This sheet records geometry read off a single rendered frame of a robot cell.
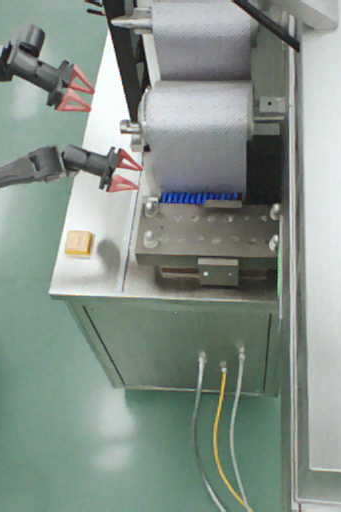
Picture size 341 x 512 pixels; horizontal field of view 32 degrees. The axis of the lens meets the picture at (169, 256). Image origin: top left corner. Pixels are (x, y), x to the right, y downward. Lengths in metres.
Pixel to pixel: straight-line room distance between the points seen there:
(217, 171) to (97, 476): 1.34
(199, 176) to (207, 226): 0.13
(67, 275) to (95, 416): 0.92
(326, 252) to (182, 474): 1.69
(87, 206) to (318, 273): 1.14
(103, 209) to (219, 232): 0.41
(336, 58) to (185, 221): 0.70
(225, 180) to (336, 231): 0.80
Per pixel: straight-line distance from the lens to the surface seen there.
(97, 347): 1.99
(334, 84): 0.96
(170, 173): 1.55
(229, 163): 1.51
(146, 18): 1.60
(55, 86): 1.43
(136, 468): 2.39
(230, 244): 1.51
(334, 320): 0.73
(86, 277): 1.67
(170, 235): 1.54
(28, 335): 2.68
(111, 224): 1.74
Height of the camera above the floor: 2.31
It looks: 58 degrees down
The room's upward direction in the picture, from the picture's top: 12 degrees counter-clockwise
